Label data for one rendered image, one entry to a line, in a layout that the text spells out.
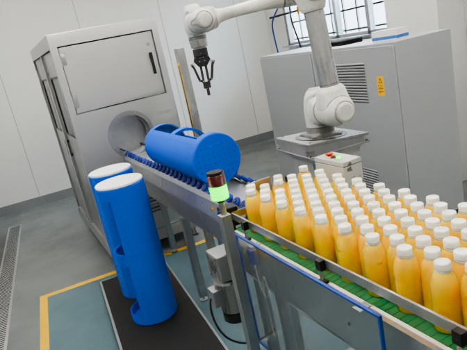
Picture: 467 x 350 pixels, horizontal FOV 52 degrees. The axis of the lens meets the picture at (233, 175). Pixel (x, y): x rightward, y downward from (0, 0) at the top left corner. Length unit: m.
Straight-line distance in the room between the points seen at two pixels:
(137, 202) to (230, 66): 5.09
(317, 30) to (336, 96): 0.33
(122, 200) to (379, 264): 1.70
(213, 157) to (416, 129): 1.71
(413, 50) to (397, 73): 0.20
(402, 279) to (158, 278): 1.88
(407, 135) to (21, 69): 5.14
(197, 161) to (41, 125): 4.80
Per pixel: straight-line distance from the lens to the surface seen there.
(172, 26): 7.39
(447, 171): 3.99
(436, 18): 4.62
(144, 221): 2.83
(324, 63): 2.49
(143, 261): 2.88
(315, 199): 1.76
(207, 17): 2.27
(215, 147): 2.55
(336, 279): 1.58
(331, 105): 2.46
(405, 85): 3.62
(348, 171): 2.08
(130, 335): 3.05
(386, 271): 1.44
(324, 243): 1.59
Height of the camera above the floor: 1.67
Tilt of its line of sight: 15 degrees down
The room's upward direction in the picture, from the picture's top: 12 degrees counter-clockwise
